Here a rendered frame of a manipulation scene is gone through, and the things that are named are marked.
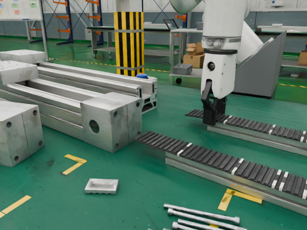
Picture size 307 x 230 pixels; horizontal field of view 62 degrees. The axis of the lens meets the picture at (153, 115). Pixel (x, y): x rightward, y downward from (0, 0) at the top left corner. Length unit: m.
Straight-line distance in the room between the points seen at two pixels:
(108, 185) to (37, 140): 0.22
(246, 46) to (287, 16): 7.10
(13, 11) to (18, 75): 5.63
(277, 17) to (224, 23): 7.58
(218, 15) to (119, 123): 0.30
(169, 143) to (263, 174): 0.18
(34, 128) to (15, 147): 0.06
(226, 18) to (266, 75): 0.45
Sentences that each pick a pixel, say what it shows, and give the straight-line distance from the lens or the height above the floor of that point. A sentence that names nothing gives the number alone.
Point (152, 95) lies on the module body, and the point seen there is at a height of 0.82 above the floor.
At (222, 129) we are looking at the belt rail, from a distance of 0.63.
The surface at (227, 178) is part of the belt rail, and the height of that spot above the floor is 0.79.
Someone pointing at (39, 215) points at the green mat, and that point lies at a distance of 0.42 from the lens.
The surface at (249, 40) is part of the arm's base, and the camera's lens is 1.05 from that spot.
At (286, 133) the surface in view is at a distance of 0.61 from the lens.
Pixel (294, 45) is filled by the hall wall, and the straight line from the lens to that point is 8.14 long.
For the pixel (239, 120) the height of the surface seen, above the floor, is 0.81.
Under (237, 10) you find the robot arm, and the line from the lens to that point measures 0.58.
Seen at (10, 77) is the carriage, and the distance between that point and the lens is 0.84.
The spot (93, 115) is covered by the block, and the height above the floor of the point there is 0.85.
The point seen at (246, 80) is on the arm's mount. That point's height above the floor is 0.83.
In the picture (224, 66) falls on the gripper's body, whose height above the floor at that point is 0.94.
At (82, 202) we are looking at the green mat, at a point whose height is 0.78.
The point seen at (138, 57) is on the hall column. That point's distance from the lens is 4.00.
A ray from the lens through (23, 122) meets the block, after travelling 0.55.
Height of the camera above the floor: 1.05
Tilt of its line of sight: 21 degrees down
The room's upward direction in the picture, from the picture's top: straight up
